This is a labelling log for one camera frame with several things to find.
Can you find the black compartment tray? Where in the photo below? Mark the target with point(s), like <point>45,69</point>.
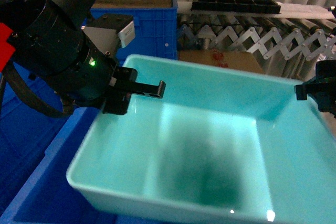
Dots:
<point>239,6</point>

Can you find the blue ribbed crate left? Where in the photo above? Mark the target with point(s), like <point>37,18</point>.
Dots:
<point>25,134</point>

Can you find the expandable roller conveyor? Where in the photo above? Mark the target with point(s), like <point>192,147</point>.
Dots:
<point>288,48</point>

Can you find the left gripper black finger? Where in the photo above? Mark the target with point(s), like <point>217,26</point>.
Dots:
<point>116,101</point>
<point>124,80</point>

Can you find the brown cardboard box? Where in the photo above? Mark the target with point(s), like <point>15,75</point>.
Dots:
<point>242,61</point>

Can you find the blue crate behind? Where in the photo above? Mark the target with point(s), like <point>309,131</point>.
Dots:
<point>155,24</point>

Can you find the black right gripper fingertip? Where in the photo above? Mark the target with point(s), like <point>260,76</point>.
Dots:
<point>301,92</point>

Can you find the turquoise plastic bin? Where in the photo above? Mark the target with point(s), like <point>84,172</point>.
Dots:
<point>221,146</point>

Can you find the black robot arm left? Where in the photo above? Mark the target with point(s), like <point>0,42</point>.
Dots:
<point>56,57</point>

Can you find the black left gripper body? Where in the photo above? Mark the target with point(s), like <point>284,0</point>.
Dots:
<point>88,77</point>

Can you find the large blue plastic crate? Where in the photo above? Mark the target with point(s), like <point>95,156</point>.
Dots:
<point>46,197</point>

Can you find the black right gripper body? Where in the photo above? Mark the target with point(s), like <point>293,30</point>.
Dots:
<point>322,86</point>

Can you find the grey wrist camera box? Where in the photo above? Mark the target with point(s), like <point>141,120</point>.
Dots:
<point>110,32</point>

